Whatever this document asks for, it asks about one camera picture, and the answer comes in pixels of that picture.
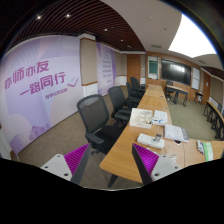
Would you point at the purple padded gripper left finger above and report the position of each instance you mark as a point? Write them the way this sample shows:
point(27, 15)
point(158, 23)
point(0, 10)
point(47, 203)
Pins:
point(71, 166)

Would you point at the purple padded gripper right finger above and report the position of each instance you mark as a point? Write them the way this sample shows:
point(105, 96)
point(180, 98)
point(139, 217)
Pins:
point(152, 166)

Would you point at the black charger plug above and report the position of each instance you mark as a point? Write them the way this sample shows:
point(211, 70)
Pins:
point(157, 137)

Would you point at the long wooden conference table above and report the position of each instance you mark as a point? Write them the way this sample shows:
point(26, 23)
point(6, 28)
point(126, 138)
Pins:
point(120, 161)

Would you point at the white open cardboard box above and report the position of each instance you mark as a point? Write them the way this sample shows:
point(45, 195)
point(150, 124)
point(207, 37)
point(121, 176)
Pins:
point(141, 118)

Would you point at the white paper stack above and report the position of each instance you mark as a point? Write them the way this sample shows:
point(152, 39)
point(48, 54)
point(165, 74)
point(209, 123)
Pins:
point(160, 118)

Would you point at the nearest black mesh office chair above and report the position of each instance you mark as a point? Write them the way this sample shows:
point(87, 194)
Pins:
point(95, 115)

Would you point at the green and white booklet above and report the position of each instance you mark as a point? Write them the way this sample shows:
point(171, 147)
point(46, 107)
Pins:
point(206, 149)

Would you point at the black chair behind side desk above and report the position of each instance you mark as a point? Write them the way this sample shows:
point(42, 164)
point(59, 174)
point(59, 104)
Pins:
point(168, 94)

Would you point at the farthest black office chair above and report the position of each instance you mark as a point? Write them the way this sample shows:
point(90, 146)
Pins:
point(136, 87)

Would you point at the wooden side desk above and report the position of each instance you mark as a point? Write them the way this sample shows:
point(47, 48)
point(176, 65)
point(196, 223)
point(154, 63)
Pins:
point(178, 91)

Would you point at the wooden door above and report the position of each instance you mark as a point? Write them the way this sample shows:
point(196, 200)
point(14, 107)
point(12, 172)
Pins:
point(133, 66)

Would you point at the bright ceiling light panel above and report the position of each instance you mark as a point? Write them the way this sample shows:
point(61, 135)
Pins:
point(190, 40)

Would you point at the right wall wooden bench table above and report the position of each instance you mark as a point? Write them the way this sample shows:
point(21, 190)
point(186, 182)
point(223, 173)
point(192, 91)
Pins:
point(216, 118)

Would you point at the purple wall banner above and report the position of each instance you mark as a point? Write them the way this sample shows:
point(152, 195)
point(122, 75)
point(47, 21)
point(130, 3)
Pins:
point(40, 84)

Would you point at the large black wall screen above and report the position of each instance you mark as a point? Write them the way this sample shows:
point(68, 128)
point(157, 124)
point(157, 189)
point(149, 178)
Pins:
point(177, 72)

